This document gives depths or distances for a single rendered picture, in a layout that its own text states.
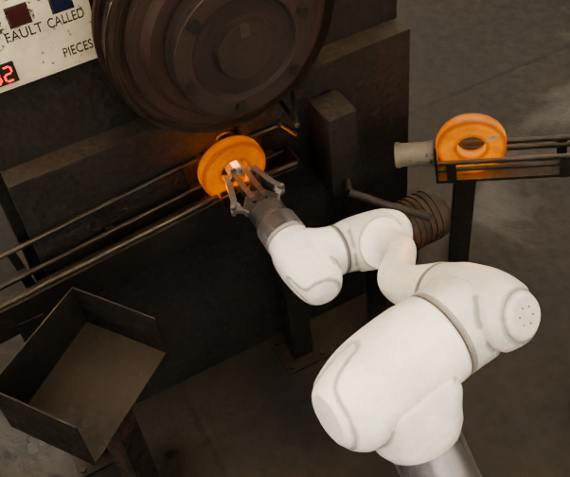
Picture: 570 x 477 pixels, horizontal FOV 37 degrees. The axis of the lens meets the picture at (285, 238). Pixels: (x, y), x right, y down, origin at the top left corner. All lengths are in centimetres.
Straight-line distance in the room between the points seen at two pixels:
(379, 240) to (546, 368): 95
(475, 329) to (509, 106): 216
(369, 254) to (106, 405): 59
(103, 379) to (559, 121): 197
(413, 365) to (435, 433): 10
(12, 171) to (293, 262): 61
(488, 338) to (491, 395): 127
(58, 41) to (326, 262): 65
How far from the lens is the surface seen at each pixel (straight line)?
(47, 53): 172
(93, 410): 176
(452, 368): 112
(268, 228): 171
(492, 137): 197
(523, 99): 327
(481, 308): 113
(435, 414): 112
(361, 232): 168
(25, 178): 183
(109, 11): 156
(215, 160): 185
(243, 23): 156
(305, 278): 162
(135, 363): 178
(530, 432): 236
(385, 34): 204
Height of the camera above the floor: 202
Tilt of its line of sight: 47 degrees down
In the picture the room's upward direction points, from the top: 8 degrees counter-clockwise
